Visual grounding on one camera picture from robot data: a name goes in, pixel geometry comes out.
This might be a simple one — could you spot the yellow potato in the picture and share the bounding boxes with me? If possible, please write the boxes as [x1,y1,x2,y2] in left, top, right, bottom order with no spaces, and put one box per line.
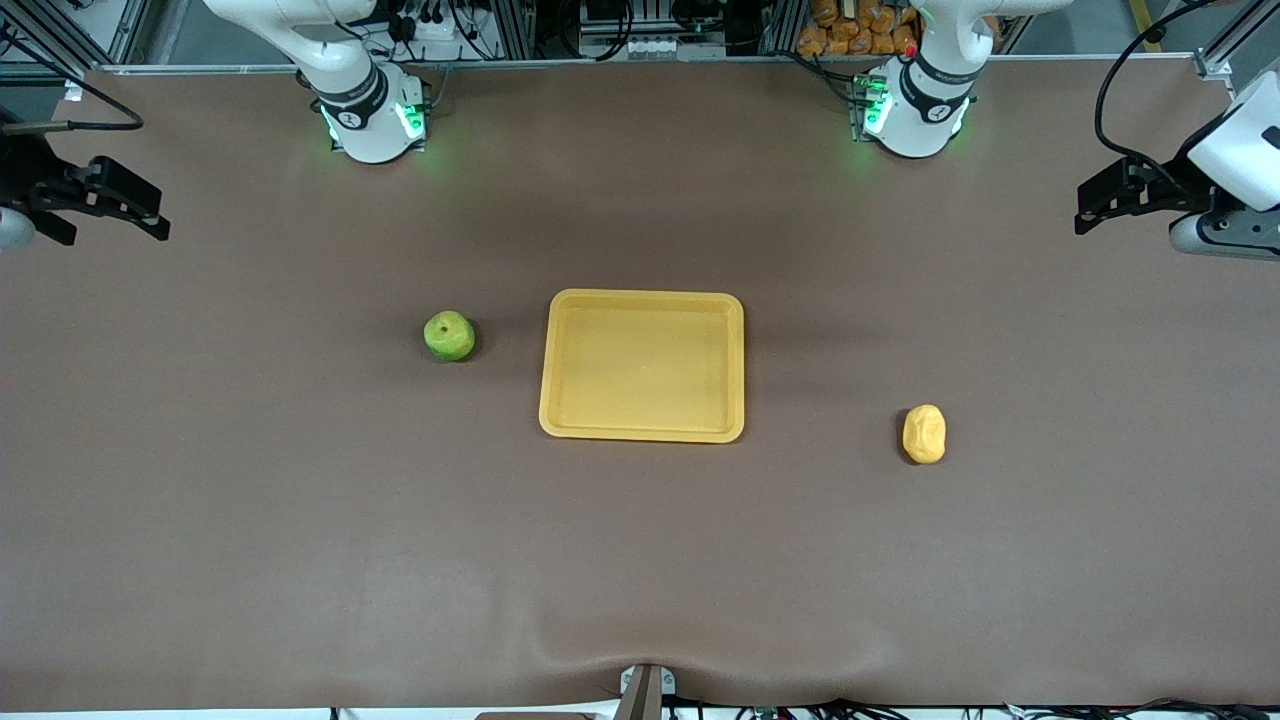
[902,404,947,465]

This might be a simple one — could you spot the green apple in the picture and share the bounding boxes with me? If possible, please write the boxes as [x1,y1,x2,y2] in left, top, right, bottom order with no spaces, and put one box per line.
[423,310,477,363]

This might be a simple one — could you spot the yellow plastic tray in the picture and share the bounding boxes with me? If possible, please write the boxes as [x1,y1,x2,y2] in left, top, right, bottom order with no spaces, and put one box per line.
[538,289,746,444]

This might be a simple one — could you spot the orange toy food pile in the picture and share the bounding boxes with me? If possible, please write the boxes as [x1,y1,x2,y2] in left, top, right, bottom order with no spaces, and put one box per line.
[797,0,921,58]

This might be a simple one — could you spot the white power strip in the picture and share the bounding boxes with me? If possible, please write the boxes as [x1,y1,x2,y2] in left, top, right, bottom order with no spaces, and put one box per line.
[395,10,471,47]

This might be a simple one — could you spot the brown table mat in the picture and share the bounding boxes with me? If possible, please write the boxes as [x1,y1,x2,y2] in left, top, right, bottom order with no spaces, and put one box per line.
[0,55,1280,713]

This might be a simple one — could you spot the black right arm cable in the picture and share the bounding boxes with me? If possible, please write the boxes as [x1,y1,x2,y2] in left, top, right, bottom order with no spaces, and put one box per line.
[0,28,146,134]

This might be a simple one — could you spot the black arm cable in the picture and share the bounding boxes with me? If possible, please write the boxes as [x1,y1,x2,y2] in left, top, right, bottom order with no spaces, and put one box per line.
[0,28,146,134]
[1093,0,1221,176]

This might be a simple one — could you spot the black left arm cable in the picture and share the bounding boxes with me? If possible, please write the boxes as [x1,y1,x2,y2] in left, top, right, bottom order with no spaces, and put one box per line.
[1093,0,1221,176]

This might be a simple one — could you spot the aluminium frame post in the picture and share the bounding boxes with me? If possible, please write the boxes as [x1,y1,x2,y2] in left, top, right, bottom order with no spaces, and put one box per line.
[0,0,156,71]
[1195,0,1280,81]

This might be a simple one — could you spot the metal table bracket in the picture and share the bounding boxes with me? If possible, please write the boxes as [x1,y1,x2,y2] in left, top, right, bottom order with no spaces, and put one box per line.
[618,664,677,720]

